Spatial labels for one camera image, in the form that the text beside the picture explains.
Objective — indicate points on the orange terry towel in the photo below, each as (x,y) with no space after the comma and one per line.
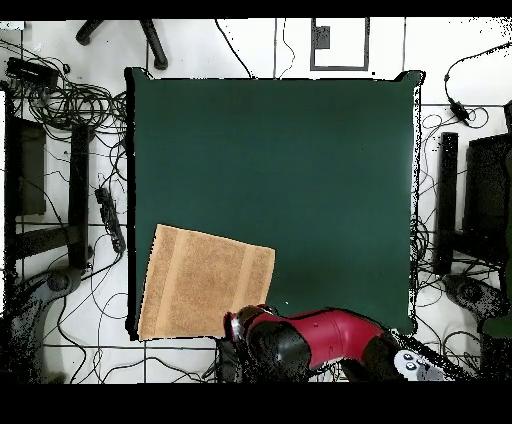
(208,280)

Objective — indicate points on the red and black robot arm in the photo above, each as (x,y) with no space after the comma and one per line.
(340,332)

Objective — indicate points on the dark green table cloth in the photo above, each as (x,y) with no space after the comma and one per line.
(240,160)

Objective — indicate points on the black power strip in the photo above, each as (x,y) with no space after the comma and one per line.
(110,218)

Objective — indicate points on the black round device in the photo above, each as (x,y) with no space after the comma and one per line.
(60,282)

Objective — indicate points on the black floor equipment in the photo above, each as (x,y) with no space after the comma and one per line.
(472,294)

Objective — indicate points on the black tripod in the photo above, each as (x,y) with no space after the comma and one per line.
(156,48)

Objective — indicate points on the dark grey floor plate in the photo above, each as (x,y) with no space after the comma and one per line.
(321,38)

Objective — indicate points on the black power adapter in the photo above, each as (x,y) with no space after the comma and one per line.
(459,110)

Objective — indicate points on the black box device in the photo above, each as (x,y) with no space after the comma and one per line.
(32,72)

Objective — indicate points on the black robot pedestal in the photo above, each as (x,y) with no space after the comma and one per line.
(228,360)

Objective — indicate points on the black metal frame stand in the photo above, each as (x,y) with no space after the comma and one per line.
(448,180)
(78,180)

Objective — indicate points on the grey floor frame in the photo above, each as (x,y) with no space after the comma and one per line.
(366,44)

